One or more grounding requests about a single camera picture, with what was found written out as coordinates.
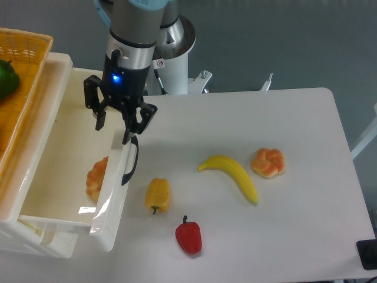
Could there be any white bracket behind table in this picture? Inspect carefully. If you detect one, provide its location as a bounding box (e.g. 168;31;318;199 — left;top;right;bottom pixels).
260;73;273;91

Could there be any twisted knot donut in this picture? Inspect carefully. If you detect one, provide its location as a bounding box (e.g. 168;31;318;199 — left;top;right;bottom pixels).
250;148;286;179

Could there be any white frame leg right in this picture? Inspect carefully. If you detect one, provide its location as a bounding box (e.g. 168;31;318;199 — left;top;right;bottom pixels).
349;102;377;160

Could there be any yellow bell pepper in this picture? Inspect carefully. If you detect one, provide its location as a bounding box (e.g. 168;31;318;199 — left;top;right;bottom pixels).
144;178;170;215

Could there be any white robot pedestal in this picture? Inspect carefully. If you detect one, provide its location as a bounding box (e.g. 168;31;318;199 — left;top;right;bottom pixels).
145;15;213;96

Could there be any orange woven basket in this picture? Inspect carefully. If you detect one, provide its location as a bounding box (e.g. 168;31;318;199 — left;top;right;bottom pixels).
1;28;53;174

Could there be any white drawer cabinet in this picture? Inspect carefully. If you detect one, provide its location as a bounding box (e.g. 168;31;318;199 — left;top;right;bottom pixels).
1;52;77;258

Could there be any white upper drawer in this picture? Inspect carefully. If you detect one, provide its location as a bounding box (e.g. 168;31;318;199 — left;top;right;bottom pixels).
19;68;138;252

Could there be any red bell pepper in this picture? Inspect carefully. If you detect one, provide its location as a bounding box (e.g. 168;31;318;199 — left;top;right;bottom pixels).
175;215;202;255

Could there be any ring donut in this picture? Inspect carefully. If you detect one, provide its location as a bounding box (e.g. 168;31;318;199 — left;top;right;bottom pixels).
85;156;108;203

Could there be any green bell pepper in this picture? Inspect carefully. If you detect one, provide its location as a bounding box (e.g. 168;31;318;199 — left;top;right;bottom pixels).
0;60;20;98

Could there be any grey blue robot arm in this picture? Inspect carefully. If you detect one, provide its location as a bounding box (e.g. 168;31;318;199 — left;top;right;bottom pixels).
83;1;178;144

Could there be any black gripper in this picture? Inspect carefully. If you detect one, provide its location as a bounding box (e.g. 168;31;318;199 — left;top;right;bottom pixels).
83;50;158;144

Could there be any black device at edge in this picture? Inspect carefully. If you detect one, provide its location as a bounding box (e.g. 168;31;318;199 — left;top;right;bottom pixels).
356;239;376;270

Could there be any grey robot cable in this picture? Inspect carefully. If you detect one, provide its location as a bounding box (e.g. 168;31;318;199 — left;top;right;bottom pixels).
151;58;168;96

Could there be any black drawer handle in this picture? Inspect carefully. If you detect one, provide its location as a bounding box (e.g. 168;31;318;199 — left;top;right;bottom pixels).
121;136;140;186

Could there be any yellow banana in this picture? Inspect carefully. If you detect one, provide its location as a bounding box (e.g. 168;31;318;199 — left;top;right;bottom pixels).
197;155;259;205

